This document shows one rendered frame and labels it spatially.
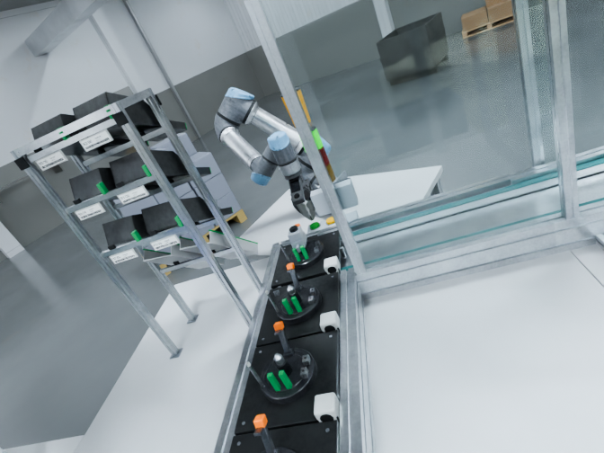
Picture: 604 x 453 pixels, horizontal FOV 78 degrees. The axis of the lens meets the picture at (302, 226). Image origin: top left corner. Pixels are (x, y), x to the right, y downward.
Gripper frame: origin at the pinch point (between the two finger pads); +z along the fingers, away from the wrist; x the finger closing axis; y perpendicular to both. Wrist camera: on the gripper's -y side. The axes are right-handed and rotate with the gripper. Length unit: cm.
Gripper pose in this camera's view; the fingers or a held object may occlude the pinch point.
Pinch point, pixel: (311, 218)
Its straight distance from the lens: 148.8
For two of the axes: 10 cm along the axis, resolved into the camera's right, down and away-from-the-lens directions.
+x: -9.2, 2.9, 2.7
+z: 3.8, 8.1, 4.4
